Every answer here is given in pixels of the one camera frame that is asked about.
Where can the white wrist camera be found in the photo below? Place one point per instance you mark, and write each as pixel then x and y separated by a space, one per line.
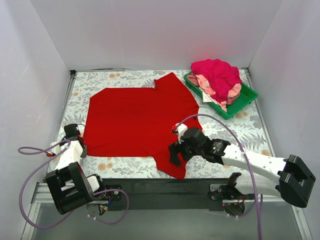
pixel 179 129
pixel 55 148

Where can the pink t shirt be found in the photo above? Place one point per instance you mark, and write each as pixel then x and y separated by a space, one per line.
pixel 203 84

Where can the white garment in tray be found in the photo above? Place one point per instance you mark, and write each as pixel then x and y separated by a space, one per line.
pixel 207 98

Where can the red t shirt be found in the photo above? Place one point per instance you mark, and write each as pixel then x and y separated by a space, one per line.
pixel 137 122

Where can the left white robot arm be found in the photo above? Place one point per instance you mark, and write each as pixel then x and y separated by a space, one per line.
pixel 67 183

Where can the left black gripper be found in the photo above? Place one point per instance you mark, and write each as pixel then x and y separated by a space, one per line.
pixel 81 149

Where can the aluminium frame rail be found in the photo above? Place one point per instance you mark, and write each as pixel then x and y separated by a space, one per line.
pixel 279 221

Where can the green plastic tray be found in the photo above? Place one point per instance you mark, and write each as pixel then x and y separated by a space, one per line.
pixel 247 95

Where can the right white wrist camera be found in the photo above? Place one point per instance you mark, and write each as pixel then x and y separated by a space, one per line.
pixel 179 129

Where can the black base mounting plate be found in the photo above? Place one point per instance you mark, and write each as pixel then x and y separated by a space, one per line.
pixel 166 193

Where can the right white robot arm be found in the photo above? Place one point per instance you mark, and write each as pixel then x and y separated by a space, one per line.
pixel 286 178

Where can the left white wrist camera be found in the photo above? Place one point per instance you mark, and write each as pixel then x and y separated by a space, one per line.
pixel 55 148

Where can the magenta t shirt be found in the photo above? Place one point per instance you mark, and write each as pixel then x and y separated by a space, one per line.
pixel 223 78

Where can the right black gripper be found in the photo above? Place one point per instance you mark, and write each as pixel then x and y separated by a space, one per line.
pixel 180 149

